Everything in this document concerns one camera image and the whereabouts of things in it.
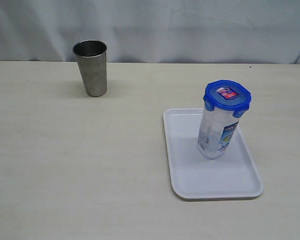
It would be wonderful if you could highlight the clear plastic tall container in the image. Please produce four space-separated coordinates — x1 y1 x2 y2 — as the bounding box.
197 101 240 160

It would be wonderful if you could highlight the stainless steel cup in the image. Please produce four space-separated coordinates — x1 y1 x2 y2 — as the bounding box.
73 40 107 97

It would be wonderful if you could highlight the blue container lid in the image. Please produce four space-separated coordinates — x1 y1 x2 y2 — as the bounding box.
203 79 252 118

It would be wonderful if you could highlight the white backdrop curtain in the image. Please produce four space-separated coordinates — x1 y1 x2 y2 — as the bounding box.
0 0 300 64

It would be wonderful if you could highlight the white plastic tray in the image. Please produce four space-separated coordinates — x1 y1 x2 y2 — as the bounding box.
163 108 264 201

